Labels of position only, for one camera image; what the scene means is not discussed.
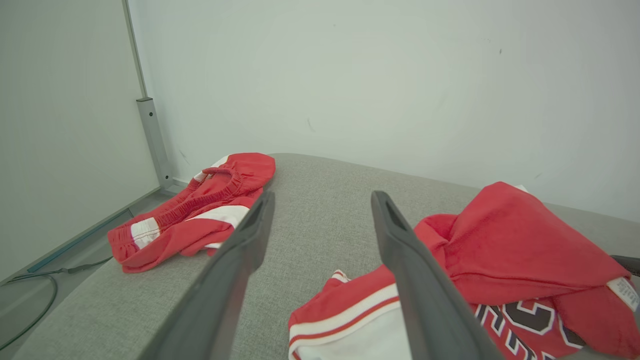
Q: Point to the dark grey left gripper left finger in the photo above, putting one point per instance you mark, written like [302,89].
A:
[225,280]

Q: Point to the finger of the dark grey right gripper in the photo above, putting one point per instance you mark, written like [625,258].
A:
[630,265]

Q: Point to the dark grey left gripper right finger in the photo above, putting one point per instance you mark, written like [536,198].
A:
[430,310]

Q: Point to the red shorts with white panels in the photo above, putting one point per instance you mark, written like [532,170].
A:
[200,210]

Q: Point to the red basketball jersey number 23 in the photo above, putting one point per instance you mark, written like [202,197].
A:
[510,250]

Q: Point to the grey metal base bar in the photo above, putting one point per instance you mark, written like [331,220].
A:
[85,235]

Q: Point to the grey metal partition post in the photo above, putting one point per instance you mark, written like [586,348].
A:
[152,135]

